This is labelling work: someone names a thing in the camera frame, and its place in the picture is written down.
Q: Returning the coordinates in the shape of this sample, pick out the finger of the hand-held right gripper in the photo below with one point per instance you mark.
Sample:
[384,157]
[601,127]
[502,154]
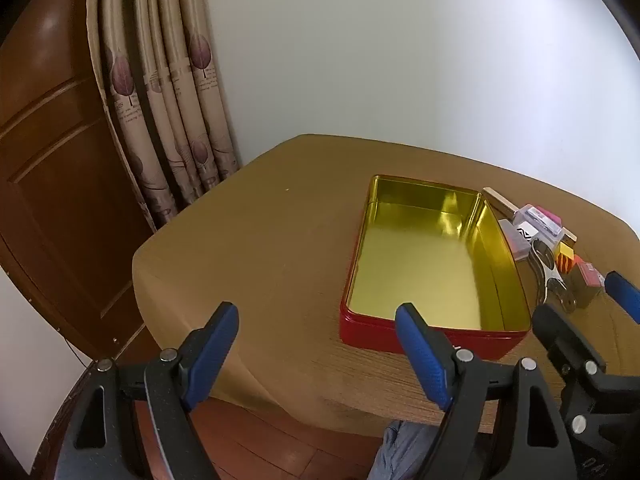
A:
[625,292]
[565,340]

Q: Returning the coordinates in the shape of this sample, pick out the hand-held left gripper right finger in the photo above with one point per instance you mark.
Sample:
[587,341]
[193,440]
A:
[421,357]

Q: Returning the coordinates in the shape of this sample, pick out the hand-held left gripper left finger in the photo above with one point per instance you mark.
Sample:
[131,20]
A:
[211,360]

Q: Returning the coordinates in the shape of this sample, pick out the red carton box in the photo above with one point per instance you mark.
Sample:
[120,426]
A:
[585,280]

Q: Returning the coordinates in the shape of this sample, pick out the red rounded case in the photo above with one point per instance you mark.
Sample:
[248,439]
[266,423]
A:
[567,263]

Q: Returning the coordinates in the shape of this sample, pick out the red tin box gold interior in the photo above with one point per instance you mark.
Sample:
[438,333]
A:
[425,260]

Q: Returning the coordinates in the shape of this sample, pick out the clear plastic box with label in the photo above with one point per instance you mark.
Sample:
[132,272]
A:
[517,247]

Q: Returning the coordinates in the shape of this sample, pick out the person's grey-blue trousers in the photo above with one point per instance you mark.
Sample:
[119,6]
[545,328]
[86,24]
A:
[400,452]

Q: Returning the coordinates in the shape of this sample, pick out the brown tablecloth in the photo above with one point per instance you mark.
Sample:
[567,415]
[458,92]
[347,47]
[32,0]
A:
[250,260]

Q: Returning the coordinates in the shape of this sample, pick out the pink eraser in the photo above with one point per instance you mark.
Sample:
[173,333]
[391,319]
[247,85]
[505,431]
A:
[549,216]

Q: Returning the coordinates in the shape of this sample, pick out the white box black logo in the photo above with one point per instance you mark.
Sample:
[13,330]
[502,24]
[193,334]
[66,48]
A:
[536,225]

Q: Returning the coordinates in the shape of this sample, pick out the wooden stick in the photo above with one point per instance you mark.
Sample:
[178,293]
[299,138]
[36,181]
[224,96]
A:
[497,200]

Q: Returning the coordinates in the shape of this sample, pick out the brown wooden door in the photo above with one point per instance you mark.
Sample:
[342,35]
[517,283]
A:
[50,185]

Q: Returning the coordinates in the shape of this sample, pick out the beige leaf-print curtain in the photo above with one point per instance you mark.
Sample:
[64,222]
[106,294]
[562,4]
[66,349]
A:
[165,85]

